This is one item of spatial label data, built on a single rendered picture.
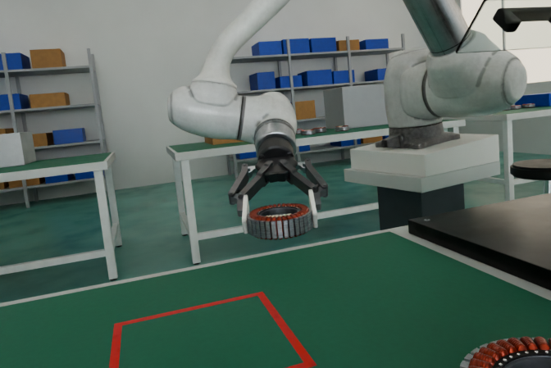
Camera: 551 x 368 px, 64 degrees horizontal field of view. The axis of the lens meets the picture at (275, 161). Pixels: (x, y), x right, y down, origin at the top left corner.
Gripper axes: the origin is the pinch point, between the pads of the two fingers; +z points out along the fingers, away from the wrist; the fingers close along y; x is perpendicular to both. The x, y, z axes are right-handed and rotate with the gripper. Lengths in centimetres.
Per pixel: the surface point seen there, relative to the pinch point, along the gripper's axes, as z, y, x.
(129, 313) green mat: 26.1, 16.4, 11.9
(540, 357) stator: 41, -17, 24
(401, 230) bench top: 6.8, -18.9, 1.3
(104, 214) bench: -147, 111, -121
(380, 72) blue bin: -603, -169, -258
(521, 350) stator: 40.3, -15.8, 23.8
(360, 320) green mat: 31.1, -7.5, 14.8
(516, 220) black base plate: 12.2, -33.0, 6.9
